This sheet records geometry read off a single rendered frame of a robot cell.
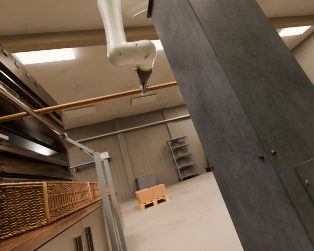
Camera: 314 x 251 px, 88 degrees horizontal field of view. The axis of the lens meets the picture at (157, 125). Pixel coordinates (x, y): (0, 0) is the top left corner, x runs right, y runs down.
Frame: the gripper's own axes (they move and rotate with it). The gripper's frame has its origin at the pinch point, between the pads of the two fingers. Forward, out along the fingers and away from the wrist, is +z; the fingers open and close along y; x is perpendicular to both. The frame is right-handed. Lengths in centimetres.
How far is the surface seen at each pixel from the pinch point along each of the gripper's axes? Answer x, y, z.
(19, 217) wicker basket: -62, 56, -27
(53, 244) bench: -47, 67, -39
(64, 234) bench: -48, 66, -31
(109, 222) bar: -45, 77, 37
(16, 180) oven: -102, 30, 39
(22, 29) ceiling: -166, -304, 184
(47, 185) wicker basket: -53, 48, -26
